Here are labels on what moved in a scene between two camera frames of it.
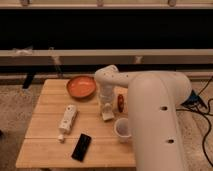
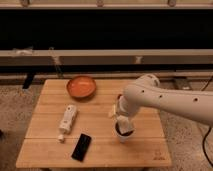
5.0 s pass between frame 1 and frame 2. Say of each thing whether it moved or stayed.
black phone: stayed
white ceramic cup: stayed
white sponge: moved
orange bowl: stayed
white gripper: moved
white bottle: stayed
